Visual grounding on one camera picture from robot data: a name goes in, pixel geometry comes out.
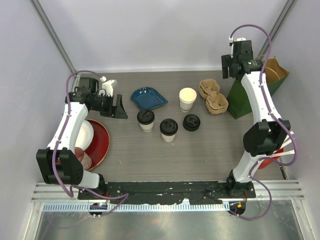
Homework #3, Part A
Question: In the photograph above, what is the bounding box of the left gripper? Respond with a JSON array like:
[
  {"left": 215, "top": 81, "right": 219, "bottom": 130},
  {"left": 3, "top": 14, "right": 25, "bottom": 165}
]
[{"left": 90, "top": 93, "right": 128, "bottom": 119}]

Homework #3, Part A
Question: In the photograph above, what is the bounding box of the green paper bag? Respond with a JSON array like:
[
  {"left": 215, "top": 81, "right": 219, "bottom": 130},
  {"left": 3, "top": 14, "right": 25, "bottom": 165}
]
[{"left": 226, "top": 55, "right": 290, "bottom": 119}]

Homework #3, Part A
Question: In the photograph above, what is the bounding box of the white paper cup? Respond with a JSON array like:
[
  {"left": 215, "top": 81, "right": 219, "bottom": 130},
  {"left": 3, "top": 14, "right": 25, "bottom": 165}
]
[
  {"left": 161, "top": 133, "right": 176, "bottom": 143},
  {"left": 139, "top": 122, "right": 154, "bottom": 132}
]

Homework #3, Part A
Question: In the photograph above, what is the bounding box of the stack of white paper cups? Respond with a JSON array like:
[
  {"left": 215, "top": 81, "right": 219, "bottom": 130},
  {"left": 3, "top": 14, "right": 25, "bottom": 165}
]
[{"left": 179, "top": 87, "right": 197, "bottom": 113}]

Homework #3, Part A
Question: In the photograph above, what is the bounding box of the stack of black lids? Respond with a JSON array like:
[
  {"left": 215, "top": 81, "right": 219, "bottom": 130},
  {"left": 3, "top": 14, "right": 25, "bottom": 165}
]
[{"left": 182, "top": 114, "right": 201, "bottom": 132}]

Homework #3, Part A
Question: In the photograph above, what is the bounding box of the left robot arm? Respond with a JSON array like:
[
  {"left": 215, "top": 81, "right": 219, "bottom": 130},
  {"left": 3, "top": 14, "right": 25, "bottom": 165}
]
[{"left": 36, "top": 76, "right": 128, "bottom": 200}]

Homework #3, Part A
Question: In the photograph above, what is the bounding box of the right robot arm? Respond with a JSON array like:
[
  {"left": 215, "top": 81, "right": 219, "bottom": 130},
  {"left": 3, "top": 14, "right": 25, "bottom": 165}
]
[{"left": 221, "top": 38, "right": 291, "bottom": 198}]

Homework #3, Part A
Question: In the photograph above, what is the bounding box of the blue ceramic dish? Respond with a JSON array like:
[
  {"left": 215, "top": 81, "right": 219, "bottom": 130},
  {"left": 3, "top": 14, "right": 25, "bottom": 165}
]
[{"left": 130, "top": 87, "right": 168, "bottom": 110}]

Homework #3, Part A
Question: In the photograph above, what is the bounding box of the white bowl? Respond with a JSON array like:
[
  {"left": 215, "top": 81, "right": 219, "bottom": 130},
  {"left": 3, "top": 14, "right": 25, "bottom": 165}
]
[{"left": 75, "top": 120, "right": 94, "bottom": 150}]

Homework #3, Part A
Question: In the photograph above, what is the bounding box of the red plate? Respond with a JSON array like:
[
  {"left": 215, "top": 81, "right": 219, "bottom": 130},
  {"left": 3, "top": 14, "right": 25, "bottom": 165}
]
[{"left": 84, "top": 119, "right": 110, "bottom": 171}]

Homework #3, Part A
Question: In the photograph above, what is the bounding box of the stack of cardboard cup carriers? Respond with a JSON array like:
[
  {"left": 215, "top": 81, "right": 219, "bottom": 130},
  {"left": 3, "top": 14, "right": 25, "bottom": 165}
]
[{"left": 198, "top": 78, "right": 229, "bottom": 115}]

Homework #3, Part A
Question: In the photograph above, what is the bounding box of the pink patterned cup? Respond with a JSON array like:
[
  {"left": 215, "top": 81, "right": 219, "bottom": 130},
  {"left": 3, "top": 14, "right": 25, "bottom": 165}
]
[{"left": 74, "top": 147, "right": 92, "bottom": 171}]

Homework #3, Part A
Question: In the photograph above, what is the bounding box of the paper wrapped straw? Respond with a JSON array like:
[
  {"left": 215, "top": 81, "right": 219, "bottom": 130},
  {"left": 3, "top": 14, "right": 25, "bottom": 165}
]
[
  {"left": 269, "top": 150, "right": 295, "bottom": 158},
  {"left": 281, "top": 135, "right": 292, "bottom": 149}
]

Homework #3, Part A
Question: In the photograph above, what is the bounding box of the red cup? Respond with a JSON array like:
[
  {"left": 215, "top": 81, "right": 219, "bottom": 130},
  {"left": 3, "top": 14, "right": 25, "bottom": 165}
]
[{"left": 258, "top": 148, "right": 284, "bottom": 170}]

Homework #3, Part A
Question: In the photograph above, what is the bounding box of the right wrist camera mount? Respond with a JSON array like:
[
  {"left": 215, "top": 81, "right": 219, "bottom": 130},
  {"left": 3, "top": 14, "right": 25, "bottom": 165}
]
[{"left": 228, "top": 36, "right": 247, "bottom": 58}]

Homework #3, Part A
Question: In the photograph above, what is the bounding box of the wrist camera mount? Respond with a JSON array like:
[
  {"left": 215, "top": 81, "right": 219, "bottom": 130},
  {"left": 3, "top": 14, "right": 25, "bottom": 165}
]
[
  {"left": 228, "top": 36, "right": 247, "bottom": 58},
  {"left": 100, "top": 76, "right": 118, "bottom": 97}
]

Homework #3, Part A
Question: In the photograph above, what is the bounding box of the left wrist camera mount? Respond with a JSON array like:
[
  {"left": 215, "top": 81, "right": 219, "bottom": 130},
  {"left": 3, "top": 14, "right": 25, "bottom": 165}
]
[{"left": 100, "top": 76, "right": 118, "bottom": 97}]

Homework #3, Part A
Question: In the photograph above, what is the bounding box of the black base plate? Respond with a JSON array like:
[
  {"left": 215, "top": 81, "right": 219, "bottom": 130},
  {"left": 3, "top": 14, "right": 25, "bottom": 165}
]
[{"left": 77, "top": 180, "right": 257, "bottom": 205}]

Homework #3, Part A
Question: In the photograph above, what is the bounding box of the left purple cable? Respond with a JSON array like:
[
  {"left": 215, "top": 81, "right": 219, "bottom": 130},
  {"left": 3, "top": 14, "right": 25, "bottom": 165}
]
[{"left": 51, "top": 70, "right": 130, "bottom": 216}]

